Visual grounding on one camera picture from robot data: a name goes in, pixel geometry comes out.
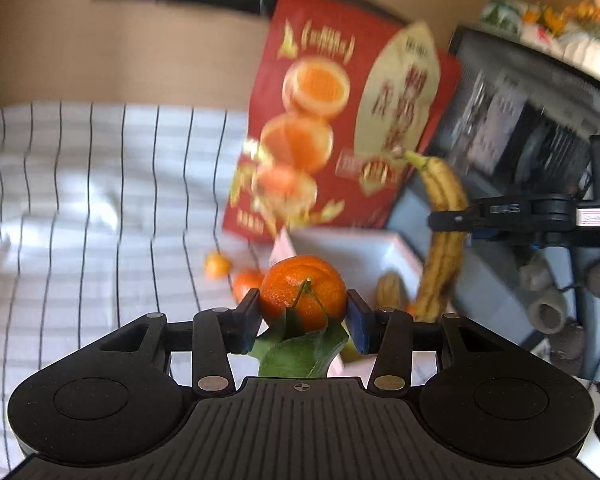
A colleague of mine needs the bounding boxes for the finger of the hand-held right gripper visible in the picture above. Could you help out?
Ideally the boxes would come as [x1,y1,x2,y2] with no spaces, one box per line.
[426,194,577,250]

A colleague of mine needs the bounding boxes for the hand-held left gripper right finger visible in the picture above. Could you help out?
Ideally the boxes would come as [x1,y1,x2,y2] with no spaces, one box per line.
[346,288,502,393]

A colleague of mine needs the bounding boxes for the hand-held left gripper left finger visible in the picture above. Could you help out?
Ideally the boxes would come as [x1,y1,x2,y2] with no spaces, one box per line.
[99,287,262,395]

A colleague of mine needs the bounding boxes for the mandarin with green leaves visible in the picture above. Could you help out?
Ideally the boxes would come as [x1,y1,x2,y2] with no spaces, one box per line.
[247,255,352,379]

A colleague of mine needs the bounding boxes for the ripe spotted banana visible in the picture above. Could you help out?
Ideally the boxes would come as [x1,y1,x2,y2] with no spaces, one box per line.
[404,150,472,324]

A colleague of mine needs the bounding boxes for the pink cardboard box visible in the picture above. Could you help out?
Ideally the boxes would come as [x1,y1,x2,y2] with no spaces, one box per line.
[270,226,427,378]

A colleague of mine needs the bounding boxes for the white glass-sided computer case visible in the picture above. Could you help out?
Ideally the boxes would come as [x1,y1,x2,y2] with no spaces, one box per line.
[385,25,600,386]

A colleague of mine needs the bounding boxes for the grey tape roll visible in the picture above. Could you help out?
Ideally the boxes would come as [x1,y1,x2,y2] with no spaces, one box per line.
[527,292,570,335]

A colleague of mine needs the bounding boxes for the floral printed cloth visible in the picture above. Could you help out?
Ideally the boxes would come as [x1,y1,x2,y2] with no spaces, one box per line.
[477,0,600,92]

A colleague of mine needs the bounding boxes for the red printed snack bag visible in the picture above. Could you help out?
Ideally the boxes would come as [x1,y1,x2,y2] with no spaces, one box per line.
[222,0,463,246]

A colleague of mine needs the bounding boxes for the white checked cloth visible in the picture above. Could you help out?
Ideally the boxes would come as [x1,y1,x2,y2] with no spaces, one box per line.
[0,101,276,480]

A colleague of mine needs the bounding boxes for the brown cardboard box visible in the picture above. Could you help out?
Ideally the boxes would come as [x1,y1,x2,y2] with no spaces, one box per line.
[0,0,600,113]

